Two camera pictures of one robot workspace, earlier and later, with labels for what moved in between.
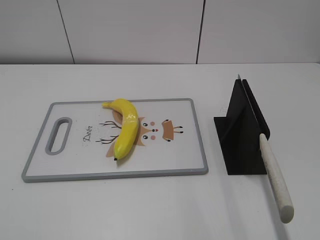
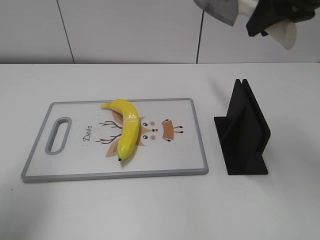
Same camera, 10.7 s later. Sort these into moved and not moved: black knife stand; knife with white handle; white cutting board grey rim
Moved: knife with white handle
Not moved: white cutting board grey rim; black knife stand
